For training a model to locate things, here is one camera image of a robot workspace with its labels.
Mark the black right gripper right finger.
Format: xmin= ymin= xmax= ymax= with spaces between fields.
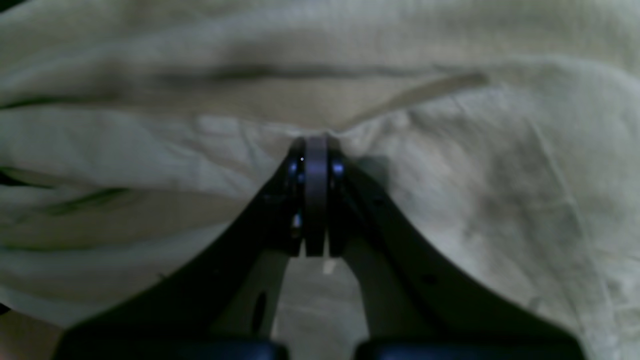
xmin=316 ymin=136 xmax=585 ymax=360

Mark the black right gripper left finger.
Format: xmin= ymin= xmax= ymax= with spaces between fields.
xmin=53 ymin=137 xmax=311 ymax=360

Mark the light green T-shirt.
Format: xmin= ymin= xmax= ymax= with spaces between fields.
xmin=1 ymin=0 xmax=639 ymax=360

